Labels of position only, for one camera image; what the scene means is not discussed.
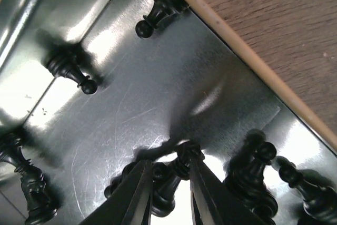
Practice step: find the black pawn top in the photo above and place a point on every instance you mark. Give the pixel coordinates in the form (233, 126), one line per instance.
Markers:
(161, 10)

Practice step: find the black knight piece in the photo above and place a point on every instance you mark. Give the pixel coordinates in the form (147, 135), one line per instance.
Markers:
(39, 205)

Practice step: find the black chess piece centre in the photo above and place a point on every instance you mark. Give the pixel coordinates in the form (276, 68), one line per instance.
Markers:
(116, 181)

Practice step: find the black chess piece right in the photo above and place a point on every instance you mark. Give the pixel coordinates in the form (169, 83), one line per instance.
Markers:
(245, 176)

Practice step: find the black chess piece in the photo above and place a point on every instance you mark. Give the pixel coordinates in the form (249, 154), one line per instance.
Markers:
(245, 176)
(116, 181)

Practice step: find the black chess pawn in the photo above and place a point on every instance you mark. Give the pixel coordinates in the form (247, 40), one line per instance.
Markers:
(167, 177)

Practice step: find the tan metal tray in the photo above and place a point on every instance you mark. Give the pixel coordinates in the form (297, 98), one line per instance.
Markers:
(183, 79)

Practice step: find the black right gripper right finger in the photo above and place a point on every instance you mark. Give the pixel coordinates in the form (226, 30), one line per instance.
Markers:
(211, 203)

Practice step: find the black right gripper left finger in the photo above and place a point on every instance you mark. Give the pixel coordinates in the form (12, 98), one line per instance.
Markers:
(130, 203)

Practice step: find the black pawn left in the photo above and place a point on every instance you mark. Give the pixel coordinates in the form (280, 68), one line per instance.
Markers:
(63, 64)

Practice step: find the black bishop far right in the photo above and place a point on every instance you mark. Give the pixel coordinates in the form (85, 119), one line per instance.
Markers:
(319, 201)

